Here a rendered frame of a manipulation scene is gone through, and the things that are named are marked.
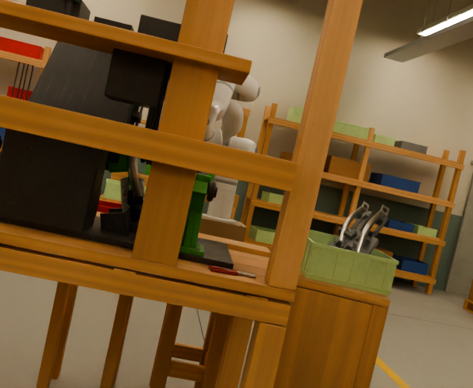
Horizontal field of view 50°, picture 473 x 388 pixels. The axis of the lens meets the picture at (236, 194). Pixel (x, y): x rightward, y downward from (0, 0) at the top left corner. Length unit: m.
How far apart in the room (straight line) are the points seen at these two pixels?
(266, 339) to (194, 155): 0.62
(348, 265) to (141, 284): 1.14
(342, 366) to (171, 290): 1.11
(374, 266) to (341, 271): 0.16
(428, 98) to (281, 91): 2.38
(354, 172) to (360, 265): 5.11
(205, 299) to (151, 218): 0.30
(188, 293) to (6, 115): 0.75
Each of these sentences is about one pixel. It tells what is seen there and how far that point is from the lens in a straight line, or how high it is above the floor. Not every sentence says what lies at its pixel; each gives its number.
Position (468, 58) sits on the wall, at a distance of 9.03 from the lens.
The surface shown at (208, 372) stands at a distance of 2.58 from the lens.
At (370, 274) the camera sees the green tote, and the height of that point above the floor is 0.87.
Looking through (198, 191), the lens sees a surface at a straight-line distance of 1.68.
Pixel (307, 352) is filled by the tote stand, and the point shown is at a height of 0.47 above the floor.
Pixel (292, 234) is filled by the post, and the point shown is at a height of 1.05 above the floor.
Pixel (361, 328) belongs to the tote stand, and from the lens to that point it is 2.43.
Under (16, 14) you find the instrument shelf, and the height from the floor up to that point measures 1.51.
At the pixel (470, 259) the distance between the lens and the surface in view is 9.11.
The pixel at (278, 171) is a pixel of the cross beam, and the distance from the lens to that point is 1.52.
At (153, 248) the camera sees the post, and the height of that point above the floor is 0.92.
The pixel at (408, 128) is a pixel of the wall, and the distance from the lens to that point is 8.44.
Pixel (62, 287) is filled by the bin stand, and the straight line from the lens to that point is 2.44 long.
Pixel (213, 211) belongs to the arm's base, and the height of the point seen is 0.99.
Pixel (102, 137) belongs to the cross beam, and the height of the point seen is 1.22.
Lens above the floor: 1.22
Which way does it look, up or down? 3 degrees down
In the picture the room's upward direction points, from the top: 13 degrees clockwise
